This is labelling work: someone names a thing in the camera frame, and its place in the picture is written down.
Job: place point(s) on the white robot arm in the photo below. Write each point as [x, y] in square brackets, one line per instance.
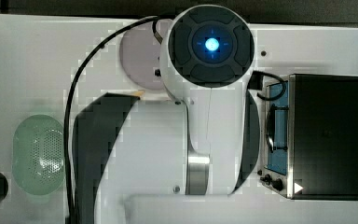
[190, 146]

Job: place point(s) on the green perforated strainer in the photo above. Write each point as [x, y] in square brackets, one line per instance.
[38, 159]

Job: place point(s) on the plush peeled banana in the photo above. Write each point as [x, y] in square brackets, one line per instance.
[139, 93]

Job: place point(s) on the lavender round plate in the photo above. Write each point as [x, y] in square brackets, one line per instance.
[139, 56]

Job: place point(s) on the black toaster oven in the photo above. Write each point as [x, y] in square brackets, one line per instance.
[310, 137]

